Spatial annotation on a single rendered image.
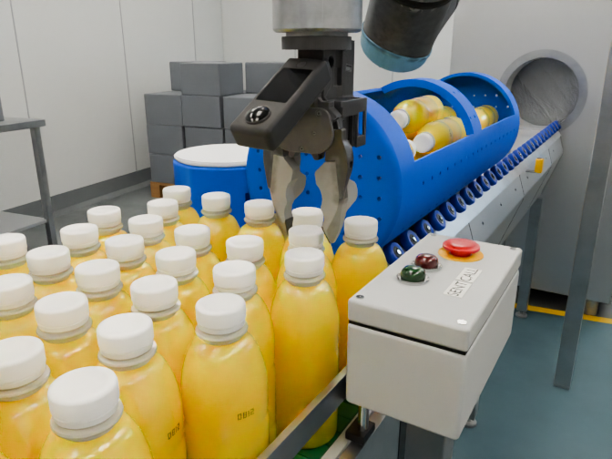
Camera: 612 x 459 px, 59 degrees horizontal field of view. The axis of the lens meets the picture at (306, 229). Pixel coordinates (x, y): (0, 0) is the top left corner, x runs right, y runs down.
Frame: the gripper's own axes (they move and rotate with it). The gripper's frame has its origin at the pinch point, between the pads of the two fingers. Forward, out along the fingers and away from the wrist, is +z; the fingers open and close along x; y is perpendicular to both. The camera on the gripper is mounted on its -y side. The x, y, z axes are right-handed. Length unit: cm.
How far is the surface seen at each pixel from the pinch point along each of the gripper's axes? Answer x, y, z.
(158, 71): 395, 362, 2
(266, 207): 9.2, 5.5, 0.2
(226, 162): 53, 51, 7
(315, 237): -1.7, -0.8, 0.4
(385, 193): 0.8, 24.0, 1.4
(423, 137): 7, 57, -2
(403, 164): -0.9, 26.2, -2.8
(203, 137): 285, 301, 53
